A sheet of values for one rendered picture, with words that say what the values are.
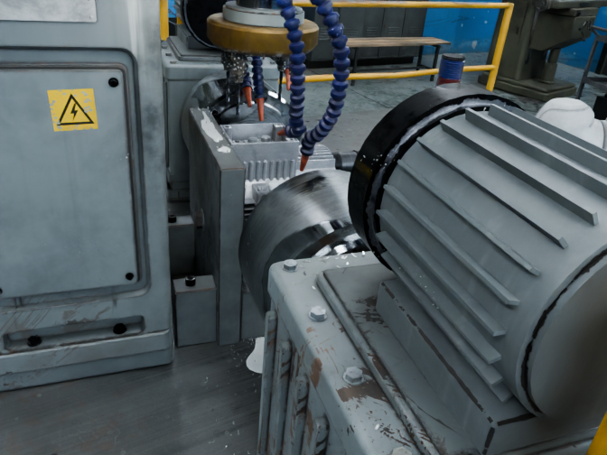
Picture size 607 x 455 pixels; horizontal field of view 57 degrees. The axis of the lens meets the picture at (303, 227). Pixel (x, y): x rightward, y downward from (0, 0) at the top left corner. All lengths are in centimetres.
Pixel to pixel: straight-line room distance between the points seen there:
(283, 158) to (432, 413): 64
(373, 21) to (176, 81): 566
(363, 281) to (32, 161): 45
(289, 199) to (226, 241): 18
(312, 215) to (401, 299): 26
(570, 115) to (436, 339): 127
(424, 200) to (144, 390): 65
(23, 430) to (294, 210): 51
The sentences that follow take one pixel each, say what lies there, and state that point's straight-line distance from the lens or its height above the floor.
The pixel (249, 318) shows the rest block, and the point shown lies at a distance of 101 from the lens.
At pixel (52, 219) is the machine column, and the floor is 110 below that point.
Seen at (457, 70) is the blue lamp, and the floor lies 119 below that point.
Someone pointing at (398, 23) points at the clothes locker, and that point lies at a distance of 720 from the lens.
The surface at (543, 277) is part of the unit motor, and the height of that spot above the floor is 131.
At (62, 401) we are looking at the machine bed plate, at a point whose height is 80.
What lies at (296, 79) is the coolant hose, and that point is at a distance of 80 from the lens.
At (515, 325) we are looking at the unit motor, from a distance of 35.
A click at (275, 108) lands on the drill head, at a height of 112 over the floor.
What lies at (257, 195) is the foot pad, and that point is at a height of 107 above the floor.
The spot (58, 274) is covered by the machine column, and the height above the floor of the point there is 101.
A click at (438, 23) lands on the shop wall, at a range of 827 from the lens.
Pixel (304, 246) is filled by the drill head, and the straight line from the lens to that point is 68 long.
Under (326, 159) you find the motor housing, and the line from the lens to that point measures 103.
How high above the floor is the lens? 148
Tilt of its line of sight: 29 degrees down
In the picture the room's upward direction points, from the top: 5 degrees clockwise
